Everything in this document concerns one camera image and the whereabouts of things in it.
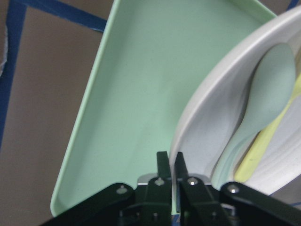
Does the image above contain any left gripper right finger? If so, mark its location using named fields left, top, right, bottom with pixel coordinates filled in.
left=175, top=152, right=232, bottom=226

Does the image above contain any yellow plastic fork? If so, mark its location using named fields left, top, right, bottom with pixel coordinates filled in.
left=234, top=75, right=301, bottom=182

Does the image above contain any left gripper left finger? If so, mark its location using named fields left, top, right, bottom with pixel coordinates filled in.
left=135, top=151, right=172, bottom=226

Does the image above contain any pale green plastic spoon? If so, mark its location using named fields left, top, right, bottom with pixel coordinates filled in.
left=211, top=43, right=296, bottom=189

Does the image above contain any light green tray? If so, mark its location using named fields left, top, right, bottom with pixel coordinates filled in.
left=50, top=0, right=275, bottom=216

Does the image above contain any white round plate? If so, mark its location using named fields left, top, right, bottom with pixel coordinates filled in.
left=169, top=7, right=301, bottom=182

